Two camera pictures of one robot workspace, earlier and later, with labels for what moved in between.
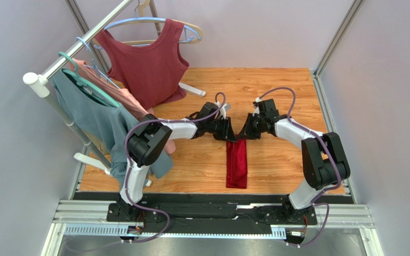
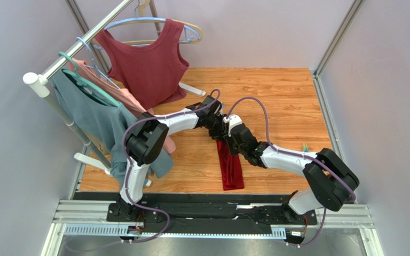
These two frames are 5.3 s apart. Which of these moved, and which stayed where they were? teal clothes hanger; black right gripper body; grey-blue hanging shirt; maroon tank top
Moved: black right gripper body
Stayed: grey-blue hanging shirt; teal clothes hanger; maroon tank top
